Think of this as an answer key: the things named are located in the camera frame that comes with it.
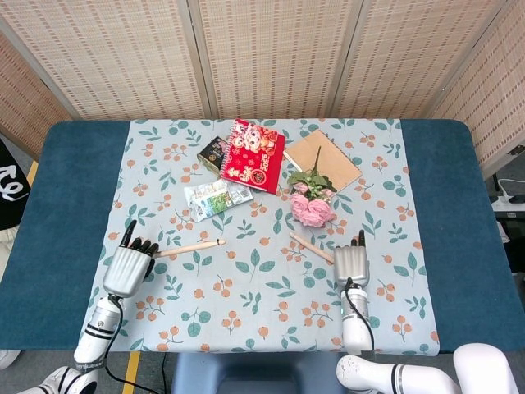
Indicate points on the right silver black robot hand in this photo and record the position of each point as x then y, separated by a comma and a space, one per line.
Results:
352, 262

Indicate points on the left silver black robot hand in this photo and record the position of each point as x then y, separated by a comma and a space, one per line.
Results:
127, 267

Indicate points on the wooden stick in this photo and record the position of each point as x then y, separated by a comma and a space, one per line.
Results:
190, 248
312, 247

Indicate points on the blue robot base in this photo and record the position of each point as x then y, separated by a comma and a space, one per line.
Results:
258, 372

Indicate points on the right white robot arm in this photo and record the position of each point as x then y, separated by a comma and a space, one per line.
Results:
369, 349

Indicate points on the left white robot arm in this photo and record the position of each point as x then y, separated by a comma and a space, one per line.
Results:
96, 332

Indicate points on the pink artificial rose bouquet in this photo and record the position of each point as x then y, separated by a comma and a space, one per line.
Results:
311, 197

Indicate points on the blue felt table cover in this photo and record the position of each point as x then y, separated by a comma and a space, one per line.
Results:
57, 230

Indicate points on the floral patterned tablecloth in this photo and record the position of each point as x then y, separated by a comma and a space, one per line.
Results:
262, 287

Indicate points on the brown kraft spiral notebook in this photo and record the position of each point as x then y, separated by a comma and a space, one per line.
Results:
324, 162

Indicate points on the white green snack packet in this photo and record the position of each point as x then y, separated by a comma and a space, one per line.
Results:
215, 199

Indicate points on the person in black clothing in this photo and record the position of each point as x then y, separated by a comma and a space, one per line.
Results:
10, 193

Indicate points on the red spiral calendar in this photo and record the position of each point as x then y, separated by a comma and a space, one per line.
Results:
254, 161

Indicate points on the dark green gold box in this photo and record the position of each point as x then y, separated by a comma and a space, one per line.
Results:
212, 154

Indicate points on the white power strip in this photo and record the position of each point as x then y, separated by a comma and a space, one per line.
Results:
510, 201

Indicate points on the woven folding screen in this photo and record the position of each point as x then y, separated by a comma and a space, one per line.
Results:
262, 57

